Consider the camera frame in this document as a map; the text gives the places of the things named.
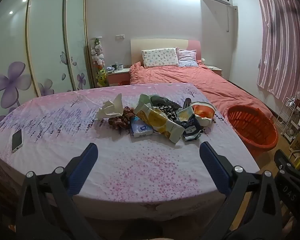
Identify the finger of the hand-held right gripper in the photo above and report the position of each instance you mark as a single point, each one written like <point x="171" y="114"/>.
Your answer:
<point x="282" y="158"/>

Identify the wooden bedside table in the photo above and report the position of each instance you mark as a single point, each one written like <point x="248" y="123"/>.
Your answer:
<point x="215" y="68"/>

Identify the black white patterned cloth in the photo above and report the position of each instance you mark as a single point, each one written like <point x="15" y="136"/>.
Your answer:
<point x="171" y="115"/>

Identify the wall switch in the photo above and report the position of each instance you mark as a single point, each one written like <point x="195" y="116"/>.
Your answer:
<point x="120" y="36"/>

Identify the striped pink pillow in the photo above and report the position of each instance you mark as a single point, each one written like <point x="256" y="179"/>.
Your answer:
<point x="187" y="58"/>

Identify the plush toy column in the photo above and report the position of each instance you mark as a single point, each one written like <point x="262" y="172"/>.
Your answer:
<point x="98" y="57"/>

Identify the cream pink headboard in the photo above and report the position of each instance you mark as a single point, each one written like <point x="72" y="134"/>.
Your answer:
<point x="165" y="43"/>

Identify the blue snack bag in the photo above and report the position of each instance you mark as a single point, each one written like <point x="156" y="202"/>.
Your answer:
<point x="190" y="127"/>

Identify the yellow snack bag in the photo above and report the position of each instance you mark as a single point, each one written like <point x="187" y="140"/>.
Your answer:
<point x="157" y="120"/>

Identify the pink white nightstand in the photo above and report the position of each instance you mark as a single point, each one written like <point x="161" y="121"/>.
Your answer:
<point x="117" y="76"/>

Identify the white tissue paper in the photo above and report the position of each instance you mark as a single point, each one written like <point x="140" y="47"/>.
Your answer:
<point x="112" y="107"/>

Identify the small red bin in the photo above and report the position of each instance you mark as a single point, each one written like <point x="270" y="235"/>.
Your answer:
<point x="124" y="82"/>

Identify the blue white tissue pack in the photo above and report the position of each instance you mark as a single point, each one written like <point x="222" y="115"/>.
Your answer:
<point x="140" y="130"/>

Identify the pink striped curtain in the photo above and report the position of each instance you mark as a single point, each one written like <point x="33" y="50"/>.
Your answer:
<point x="282" y="42"/>

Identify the brown plaid cloth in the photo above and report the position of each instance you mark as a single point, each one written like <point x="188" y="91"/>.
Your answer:
<point x="120" y="122"/>

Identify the white smartphone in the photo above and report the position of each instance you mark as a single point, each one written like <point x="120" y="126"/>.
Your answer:
<point x="17" y="141"/>

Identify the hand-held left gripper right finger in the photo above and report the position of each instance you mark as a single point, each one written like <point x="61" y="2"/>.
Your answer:
<point x="212" y="165"/>

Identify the floral sliding door wardrobe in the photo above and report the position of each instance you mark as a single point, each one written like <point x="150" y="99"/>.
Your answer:
<point x="45" y="42"/>

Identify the floral print pillow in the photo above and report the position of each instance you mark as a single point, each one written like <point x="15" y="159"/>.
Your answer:
<point x="160" y="58"/>

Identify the orange plastic laundry basket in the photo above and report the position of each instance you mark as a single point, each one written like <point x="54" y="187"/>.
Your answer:
<point x="255" y="132"/>

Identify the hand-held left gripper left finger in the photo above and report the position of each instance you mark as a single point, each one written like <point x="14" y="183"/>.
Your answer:
<point x="83" y="165"/>

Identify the orange duvet bed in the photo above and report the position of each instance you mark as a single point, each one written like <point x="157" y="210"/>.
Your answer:
<point x="190" y="77"/>

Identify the pink floral bedsheet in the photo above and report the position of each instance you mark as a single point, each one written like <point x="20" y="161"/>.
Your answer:
<point x="65" y="130"/>

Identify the orange white paper bowl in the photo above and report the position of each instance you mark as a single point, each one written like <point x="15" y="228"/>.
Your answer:
<point x="202" y="111"/>

